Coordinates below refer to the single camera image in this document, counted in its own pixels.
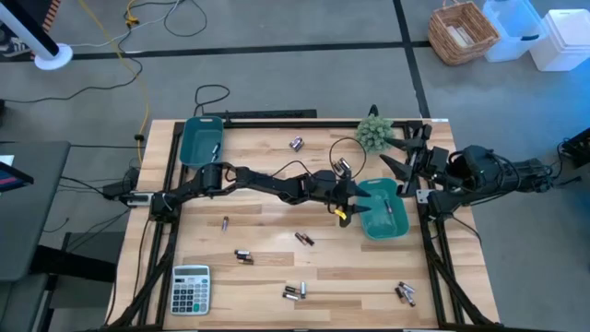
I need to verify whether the person's foot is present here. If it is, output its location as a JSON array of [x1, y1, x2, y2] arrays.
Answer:
[[0, 36, 30, 59]]

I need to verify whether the grey desk calculator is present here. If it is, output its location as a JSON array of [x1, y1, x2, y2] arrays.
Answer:
[[169, 264, 212, 316]]

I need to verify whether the light teal plastic bin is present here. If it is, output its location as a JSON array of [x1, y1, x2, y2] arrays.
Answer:
[[356, 177, 411, 242]]

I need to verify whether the white round-base stand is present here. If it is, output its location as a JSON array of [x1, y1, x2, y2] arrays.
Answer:
[[0, 0, 75, 72]]

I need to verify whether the green potted artificial plant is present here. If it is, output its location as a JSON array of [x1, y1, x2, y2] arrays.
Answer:
[[354, 114, 397, 155]]

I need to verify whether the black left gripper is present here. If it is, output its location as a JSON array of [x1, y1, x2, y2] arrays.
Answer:
[[303, 169, 372, 227]]

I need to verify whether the orange black striped mat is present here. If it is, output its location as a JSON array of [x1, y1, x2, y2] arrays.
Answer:
[[43, 0, 65, 22]]

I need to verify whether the black cable loop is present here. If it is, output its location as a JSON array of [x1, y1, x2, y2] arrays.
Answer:
[[163, 0, 209, 39], [193, 84, 232, 117]]

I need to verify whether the long yellow cable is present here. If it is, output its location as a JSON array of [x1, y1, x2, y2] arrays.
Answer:
[[77, 0, 152, 163]]

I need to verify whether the dark teal plastic bin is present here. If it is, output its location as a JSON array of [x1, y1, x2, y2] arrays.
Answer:
[[179, 115, 226, 169]]

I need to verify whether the white plastic lidded bin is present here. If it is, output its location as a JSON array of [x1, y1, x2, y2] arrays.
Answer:
[[528, 8, 590, 74]]

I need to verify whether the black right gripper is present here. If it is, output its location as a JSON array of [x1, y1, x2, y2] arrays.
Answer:
[[380, 124, 455, 197]]

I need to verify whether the wicker basket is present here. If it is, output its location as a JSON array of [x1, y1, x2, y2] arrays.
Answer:
[[427, 0, 502, 67]]

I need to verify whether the clear plastic container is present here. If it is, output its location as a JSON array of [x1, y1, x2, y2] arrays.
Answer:
[[482, 0, 551, 65]]

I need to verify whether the long black floor cable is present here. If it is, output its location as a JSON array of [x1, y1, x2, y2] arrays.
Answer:
[[0, 25, 145, 105]]

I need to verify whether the grey desk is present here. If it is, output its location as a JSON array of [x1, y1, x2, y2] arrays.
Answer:
[[0, 140, 73, 283]]

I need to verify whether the yellow plug cable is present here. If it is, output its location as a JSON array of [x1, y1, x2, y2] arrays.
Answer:
[[124, 0, 141, 27]]

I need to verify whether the black aluminium table frame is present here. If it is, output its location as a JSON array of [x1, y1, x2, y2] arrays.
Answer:
[[104, 117, 502, 331]]

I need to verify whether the black equipment box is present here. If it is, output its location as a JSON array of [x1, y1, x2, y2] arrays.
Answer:
[[560, 127, 590, 170]]

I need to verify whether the black power adapter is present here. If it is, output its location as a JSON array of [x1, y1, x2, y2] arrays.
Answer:
[[101, 166, 141, 200]]

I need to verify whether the open dark laptop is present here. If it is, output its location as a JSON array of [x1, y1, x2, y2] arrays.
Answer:
[[0, 154, 36, 195]]

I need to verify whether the black looped wrist cable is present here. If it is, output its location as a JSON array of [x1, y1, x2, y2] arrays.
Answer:
[[328, 136, 368, 182]]

